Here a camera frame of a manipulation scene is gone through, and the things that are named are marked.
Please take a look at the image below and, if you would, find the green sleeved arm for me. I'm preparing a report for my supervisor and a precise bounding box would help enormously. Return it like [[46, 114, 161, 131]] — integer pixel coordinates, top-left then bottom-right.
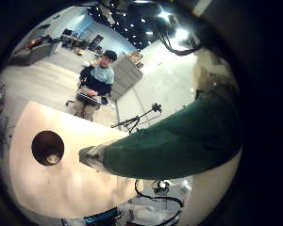
[[78, 89, 243, 182]]

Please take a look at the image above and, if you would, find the gold cylindrical vase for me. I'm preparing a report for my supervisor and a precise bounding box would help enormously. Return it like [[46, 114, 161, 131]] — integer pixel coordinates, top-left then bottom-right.
[[30, 130, 66, 167]]

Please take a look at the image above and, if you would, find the grey laptop on lap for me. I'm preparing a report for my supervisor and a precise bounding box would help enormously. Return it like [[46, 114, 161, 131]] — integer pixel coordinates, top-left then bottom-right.
[[75, 87, 103, 106]]

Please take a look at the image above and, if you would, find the seated person in teal shirt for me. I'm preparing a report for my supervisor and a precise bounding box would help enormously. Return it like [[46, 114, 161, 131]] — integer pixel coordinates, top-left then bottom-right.
[[72, 49, 119, 122]]

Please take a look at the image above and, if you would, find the grey storage cabinet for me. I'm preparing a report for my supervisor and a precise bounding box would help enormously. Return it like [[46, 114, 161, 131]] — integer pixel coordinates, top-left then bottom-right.
[[108, 56, 144, 102]]

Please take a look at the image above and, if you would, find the grey sofa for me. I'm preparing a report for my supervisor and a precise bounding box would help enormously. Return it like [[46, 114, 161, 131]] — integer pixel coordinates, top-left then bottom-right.
[[8, 37, 59, 68]]

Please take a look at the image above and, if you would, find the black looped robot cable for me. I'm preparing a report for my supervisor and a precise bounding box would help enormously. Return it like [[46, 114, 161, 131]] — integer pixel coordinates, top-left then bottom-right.
[[134, 178, 185, 226]]

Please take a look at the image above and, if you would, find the black camera tripod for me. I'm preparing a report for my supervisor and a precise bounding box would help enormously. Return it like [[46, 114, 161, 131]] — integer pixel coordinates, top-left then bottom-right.
[[110, 102, 163, 134]]

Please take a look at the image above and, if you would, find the black cable bundle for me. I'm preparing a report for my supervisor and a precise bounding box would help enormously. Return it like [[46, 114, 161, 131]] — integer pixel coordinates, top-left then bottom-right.
[[156, 27, 203, 57]]

